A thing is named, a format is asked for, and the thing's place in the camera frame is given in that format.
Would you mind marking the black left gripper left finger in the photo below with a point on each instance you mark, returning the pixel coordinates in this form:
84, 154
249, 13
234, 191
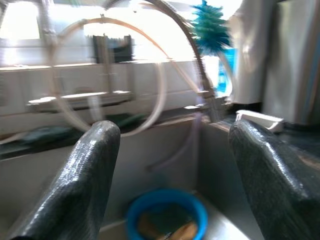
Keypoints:
80, 175

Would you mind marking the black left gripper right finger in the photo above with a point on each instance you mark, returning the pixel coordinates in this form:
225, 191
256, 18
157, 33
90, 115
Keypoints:
275, 190

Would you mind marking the dark green scouring sponge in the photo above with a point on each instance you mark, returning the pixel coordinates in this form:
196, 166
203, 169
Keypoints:
50, 133

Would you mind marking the blue plastic bowl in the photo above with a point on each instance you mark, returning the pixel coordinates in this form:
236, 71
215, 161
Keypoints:
132, 215

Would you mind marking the small white plastic holder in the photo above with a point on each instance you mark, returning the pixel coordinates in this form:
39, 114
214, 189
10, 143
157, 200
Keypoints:
260, 120

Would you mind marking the stainless steel sink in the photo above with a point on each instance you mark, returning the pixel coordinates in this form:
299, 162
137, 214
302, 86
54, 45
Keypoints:
155, 150

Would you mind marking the translucent thin tube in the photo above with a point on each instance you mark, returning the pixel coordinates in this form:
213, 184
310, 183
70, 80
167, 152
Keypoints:
185, 147

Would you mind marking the tall steel cylinder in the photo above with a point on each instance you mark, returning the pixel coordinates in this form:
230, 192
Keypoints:
295, 62

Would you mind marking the black ribbed box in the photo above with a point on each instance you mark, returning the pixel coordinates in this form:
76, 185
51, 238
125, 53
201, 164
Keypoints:
112, 48

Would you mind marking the white bag with blue label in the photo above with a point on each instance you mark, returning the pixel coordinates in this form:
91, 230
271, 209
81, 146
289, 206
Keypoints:
247, 62

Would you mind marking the chrome spring neck faucet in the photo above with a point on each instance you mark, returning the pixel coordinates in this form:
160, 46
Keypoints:
203, 75

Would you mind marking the blue bottle brush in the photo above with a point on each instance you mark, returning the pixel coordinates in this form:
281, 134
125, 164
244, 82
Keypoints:
211, 32

